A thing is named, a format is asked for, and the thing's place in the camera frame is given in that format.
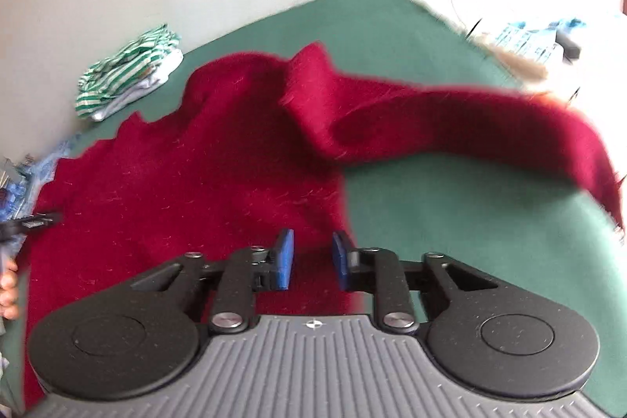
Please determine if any small black object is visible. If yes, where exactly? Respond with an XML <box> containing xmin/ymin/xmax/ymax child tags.
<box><xmin>555</xmin><ymin>30</ymin><xmax>583</xmax><ymax>60</ymax></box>

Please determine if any blue floral cloth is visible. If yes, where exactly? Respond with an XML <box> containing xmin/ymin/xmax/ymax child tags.
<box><xmin>0</xmin><ymin>131</ymin><xmax>94</xmax><ymax>225</ymax></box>

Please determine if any person's left hand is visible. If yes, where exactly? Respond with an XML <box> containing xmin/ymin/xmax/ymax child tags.
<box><xmin>0</xmin><ymin>257</ymin><xmax>21</xmax><ymax>322</ymax></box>

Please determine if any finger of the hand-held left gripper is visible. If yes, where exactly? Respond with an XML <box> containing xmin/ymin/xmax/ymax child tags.
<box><xmin>0</xmin><ymin>211</ymin><xmax>63</xmax><ymax>243</ymax></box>

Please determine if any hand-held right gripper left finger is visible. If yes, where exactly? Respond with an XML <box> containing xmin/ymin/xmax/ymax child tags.
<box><xmin>130</xmin><ymin>229</ymin><xmax>295</xmax><ymax>335</ymax></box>

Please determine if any white folded garment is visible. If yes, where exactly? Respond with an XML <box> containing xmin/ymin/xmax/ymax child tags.
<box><xmin>92</xmin><ymin>51</ymin><xmax>185</xmax><ymax>121</ymax></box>

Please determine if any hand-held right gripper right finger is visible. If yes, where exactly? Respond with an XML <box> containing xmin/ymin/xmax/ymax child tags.
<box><xmin>332</xmin><ymin>230</ymin><xmax>500</xmax><ymax>335</ymax></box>

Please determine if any dark red knit sweater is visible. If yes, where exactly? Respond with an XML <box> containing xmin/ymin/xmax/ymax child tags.
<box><xmin>22</xmin><ymin>40</ymin><xmax>626</xmax><ymax>409</ymax></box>

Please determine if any green table cloth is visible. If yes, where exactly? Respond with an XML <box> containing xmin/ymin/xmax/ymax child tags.
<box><xmin>0</xmin><ymin>0</ymin><xmax>627</xmax><ymax>418</ymax></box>

